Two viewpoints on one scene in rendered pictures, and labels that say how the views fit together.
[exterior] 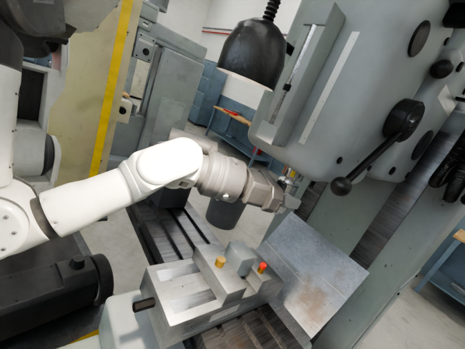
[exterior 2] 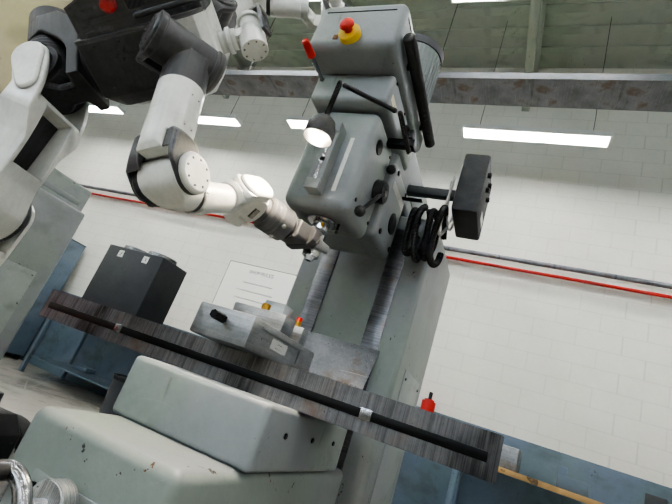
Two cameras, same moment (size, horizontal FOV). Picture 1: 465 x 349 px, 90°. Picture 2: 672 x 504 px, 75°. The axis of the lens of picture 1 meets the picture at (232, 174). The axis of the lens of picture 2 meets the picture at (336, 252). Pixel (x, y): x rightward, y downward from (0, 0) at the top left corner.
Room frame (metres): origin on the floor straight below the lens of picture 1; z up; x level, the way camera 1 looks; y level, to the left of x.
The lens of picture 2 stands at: (-0.60, 0.22, 0.85)
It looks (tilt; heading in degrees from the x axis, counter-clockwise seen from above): 19 degrees up; 339
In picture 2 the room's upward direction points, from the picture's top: 20 degrees clockwise
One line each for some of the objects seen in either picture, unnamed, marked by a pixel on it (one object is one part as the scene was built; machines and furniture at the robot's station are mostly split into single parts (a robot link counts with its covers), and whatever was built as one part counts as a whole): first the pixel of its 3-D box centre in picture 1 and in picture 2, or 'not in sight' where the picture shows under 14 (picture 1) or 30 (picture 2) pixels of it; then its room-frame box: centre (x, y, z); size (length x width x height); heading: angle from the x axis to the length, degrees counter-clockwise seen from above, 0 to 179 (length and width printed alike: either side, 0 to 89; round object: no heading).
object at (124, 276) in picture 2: (167, 172); (136, 283); (0.87, 0.25, 1.01); 0.22 x 0.12 x 0.20; 46
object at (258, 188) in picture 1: (244, 185); (289, 229); (0.45, -0.03, 1.23); 0.13 x 0.12 x 0.10; 19
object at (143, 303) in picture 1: (143, 304); (218, 316); (0.35, 0.07, 0.95); 0.04 x 0.02 x 0.02; 134
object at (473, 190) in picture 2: not in sight; (474, 198); (0.45, -0.57, 1.62); 0.20 x 0.09 x 0.21; 134
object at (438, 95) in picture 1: (372, 113); (358, 207); (0.62, -0.26, 1.47); 0.24 x 0.19 x 0.26; 44
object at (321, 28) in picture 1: (297, 81); (325, 157); (0.41, -0.04, 1.44); 0.04 x 0.04 x 0.21; 44
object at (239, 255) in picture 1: (238, 259); (276, 315); (0.50, -0.10, 1.02); 0.06 x 0.05 x 0.06; 44
